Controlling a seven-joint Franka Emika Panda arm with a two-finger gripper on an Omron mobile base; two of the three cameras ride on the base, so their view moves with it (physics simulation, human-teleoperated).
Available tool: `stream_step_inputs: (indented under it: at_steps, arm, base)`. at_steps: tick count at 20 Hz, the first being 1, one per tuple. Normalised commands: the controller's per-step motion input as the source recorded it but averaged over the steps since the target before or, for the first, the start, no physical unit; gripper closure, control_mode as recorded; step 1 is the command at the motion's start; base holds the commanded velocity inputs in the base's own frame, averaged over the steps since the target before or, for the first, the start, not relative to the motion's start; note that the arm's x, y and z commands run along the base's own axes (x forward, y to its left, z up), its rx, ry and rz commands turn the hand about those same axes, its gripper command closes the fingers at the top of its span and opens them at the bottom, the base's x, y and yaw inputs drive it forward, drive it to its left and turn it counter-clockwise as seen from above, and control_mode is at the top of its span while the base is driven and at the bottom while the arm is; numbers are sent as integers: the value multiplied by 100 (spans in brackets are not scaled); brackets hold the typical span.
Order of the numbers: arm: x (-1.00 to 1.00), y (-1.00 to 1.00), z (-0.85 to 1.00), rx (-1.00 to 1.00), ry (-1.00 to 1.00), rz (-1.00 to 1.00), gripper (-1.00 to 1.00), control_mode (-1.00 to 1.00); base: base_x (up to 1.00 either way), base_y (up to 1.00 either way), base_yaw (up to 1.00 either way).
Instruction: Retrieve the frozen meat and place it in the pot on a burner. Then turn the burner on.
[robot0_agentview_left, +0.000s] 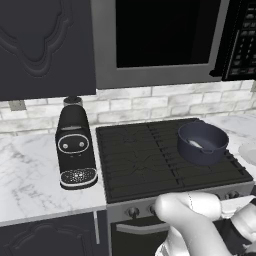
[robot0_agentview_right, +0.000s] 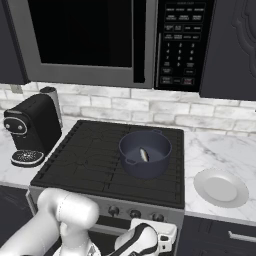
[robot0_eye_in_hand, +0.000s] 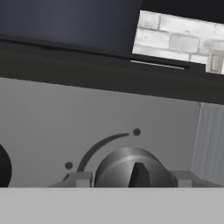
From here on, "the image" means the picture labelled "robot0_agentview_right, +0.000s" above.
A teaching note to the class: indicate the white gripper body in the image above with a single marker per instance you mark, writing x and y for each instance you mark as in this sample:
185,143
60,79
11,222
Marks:
164,228

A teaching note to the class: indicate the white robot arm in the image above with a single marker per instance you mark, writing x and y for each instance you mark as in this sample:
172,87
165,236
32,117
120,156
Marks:
63,213

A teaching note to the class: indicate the dark blue pot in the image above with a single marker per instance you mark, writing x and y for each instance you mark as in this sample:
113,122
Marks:
146,168

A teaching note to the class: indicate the black hob knob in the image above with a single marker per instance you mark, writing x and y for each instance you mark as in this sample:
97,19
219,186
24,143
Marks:
135,213
158,217
113,210

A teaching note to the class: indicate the dark drawer front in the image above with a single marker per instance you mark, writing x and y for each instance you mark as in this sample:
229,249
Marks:
213,240

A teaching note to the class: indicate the white plate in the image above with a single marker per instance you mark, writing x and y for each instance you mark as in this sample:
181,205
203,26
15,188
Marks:
220,188

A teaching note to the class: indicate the black hob with oven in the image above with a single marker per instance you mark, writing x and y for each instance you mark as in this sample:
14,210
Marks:
86,156

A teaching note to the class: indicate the dark base cupboard door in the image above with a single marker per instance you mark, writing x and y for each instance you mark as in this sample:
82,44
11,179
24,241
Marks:
13,213

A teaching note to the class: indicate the black coffee machine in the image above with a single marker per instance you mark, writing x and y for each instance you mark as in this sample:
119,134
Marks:
33,123

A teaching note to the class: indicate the microwave oven door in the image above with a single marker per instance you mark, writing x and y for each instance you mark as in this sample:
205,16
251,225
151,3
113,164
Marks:
83,71

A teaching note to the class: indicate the dark cupboard door with moulding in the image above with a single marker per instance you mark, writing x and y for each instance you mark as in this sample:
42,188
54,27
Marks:
226,50

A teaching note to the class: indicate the black steel microwave oven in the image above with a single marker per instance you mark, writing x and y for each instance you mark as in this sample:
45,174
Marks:
180,40

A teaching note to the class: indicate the grey wall socket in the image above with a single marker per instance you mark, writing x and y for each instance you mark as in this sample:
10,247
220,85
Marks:
16,89

